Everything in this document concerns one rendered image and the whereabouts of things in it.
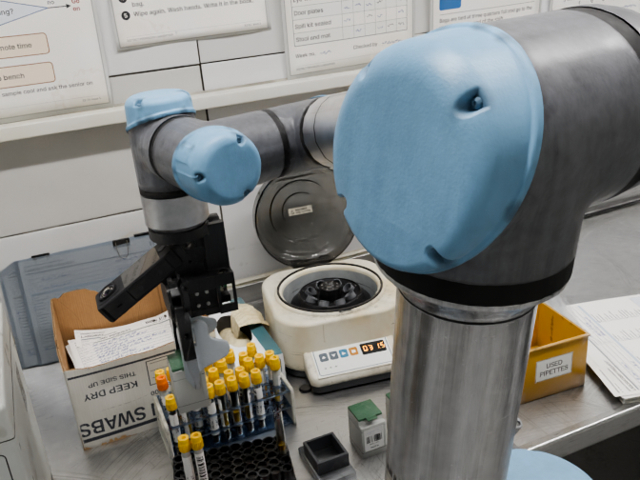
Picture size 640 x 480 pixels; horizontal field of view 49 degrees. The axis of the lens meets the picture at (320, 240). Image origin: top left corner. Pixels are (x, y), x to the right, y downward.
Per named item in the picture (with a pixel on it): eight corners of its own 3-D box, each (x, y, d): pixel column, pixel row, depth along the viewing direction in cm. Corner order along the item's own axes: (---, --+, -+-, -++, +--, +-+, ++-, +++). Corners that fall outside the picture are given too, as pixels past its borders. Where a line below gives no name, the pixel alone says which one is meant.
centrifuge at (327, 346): (292, 402, 118) (286, 340, 114) (261, 321, 145) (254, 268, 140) (424, 373, 123) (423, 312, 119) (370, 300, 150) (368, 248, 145)
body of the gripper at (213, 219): (240, 315, 85) (227, 225, 81) (170, 333, 83) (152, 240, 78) (225, 290, 92) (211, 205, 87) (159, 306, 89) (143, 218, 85)
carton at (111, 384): (81, 452, 110) (59, 372, 104) (64, 365, 135) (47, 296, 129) (230, 406, 119) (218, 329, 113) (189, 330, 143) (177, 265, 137)
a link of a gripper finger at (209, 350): (239, 386, 87) (226, 315, 85) (191, 399, 85) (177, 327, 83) (233, 377, 90) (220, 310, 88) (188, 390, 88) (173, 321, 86)
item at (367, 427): (363, 460, 104) (360, 423, 101) (349, 441, 108) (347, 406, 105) (387, 450, 105) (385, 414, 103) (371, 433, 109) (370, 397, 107)
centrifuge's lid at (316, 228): (248, 168, 134) (242, 162, 141) (264, 290, 141) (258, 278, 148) (354, 151, 138) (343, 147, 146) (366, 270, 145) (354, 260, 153)
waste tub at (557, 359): (517, 407, 113) (520, 353, 109) (473, 365, 125) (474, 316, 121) (586, 385, 117) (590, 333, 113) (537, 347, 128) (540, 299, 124)
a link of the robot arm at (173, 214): (144, 204, 76) (134, 184, 83) (151, 242, 78) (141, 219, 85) (211, 191, 79) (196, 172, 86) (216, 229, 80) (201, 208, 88)
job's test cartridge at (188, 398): (202, 387, 94) (195, 347, 92) (210, 406, 90) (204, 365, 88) (172, 395, 93) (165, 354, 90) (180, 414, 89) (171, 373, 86)
